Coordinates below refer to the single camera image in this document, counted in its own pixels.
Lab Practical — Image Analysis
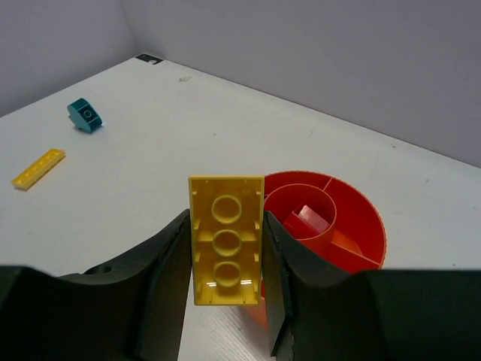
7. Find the left corner label sticker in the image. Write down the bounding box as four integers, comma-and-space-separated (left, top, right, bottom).
136, 53, 163, 65

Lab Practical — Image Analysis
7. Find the small red lego brick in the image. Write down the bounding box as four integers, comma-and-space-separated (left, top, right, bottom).
283, 205, 331, 239

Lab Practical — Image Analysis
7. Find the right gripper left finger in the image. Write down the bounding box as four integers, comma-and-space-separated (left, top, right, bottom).
1, 211, 192, 360

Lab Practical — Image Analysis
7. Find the teal lego piece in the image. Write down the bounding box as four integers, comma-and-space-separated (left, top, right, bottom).
67, 98, 102, 134

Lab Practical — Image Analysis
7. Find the large yellow lego brick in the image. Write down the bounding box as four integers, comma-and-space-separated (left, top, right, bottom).
189, 175, 265, 306

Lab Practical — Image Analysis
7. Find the small yellow lego brick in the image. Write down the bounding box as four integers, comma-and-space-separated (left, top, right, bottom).
11, 148, 66, 191

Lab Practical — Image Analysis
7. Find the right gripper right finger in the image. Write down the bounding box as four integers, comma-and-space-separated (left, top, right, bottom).
262, 212, 480, 360

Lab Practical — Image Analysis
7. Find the orange round divided container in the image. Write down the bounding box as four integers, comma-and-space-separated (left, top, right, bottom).
244, 171, 387, 330

